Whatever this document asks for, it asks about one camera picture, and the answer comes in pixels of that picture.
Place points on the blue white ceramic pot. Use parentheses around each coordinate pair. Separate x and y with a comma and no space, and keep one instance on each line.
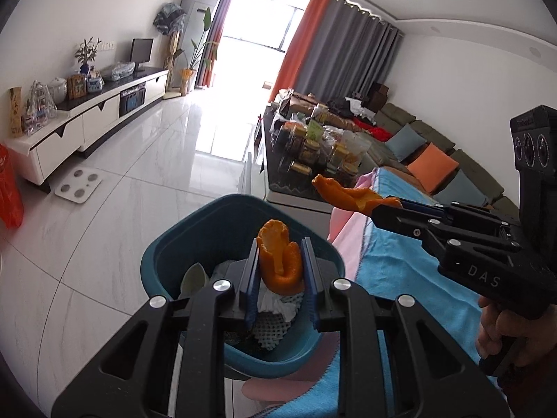
(95,82)

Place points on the white tissue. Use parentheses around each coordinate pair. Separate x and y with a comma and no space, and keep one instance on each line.
(278,304)

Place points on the person's right hand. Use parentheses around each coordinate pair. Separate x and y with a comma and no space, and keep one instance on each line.
(504,326)

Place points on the orange cushion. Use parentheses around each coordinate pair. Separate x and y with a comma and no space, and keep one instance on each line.
(433,167)

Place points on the clear plastic covered item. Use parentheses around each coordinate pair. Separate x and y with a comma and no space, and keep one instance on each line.
(118,72)

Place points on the wooden picture frame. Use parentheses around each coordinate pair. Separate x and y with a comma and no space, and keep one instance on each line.
(77,87)

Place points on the white bag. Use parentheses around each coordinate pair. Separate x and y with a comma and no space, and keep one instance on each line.
(354,105)

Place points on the tall potted plant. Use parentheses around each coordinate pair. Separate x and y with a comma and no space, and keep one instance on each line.
(191,52)

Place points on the white standing air conditioner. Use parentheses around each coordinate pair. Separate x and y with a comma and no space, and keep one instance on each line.
(193,21)

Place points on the dark coffee table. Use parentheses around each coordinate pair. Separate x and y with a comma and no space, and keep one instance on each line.
(287,187)

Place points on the red plastic bag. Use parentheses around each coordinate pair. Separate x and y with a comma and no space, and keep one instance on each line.
(11,187)

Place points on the grey-blue cushion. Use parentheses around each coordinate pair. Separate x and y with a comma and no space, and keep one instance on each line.
(468,189)
(404,141)

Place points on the white bathroom scale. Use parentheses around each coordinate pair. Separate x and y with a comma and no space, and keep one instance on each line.
(78,187)

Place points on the white black TV cabinet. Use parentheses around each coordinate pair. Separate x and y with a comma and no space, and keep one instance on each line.
(95,117)

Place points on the clear wrapped ornament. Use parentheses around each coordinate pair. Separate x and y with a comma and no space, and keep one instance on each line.
(39,109)

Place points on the orange and grey curtain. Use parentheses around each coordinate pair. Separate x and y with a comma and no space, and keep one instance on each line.
(339,48)

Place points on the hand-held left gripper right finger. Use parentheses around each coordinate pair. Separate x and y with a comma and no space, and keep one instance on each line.
(310,287)

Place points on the white ceramic jar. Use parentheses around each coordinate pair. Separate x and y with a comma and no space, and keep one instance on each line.
(57,89)

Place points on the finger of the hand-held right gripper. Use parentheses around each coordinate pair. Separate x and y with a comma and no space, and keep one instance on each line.
(461,211)
(404,222)

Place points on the orange peel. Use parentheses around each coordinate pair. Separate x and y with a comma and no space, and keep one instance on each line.
(348,196)
(278,257)

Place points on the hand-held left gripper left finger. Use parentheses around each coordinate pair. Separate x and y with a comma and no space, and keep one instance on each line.
(251,283)

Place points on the wooden plaque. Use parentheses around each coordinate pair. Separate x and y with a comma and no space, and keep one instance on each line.
(16,111)

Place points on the black monitor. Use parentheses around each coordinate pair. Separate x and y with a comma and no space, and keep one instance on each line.
(142,50)

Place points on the small plant in vase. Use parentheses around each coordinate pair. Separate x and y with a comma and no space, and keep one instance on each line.
(87,54)

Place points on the brown box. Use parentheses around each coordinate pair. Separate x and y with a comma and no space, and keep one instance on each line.
(378,96)

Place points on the teal plastic bin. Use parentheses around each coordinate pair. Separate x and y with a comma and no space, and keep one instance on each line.
(196,235)

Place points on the group of food jars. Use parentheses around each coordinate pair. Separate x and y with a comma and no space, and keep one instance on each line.
(317,143)

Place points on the red cloth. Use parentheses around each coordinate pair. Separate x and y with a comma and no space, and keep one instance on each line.
(372,128)

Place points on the blue floral blanket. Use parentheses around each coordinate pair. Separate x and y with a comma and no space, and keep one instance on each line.
(400,270)

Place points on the green sofa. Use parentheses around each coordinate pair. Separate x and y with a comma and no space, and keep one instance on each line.
(435,133)

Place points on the covered standing fan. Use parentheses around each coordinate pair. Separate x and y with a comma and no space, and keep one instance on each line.
(169,17)

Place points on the striped curtain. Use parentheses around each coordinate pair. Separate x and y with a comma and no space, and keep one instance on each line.
(217,30)

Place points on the white foam net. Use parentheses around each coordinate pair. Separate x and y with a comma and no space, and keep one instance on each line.
(272,331)

